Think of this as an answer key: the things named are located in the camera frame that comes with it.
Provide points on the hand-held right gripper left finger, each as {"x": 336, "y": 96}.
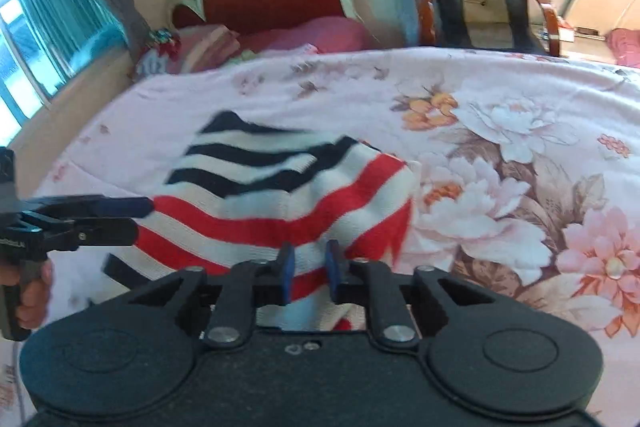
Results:
{"x": 286, "y": 274}

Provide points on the pink striped pillow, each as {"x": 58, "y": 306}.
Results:
{"x": 210, "y": 47}

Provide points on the pink cushion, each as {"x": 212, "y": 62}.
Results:
{"x": 625, "y": 47}

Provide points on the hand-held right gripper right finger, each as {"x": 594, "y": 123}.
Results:
{"x": 332, "y": 269}

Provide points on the pink floral bed sheet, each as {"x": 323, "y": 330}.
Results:
{"x": 500, "y": 147}

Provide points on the teal tinted window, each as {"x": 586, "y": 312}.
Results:
{"x": 50, "y": 22}

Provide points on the red white black striped sweater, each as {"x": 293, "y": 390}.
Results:
{"x": 280, "y": 192}

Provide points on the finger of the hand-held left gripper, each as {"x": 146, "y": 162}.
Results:
{"x": 100, "y": 233}
{"x": 125, "y": 207}

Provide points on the person's left hand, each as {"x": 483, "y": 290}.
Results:
{"x": 35, "y": 302}

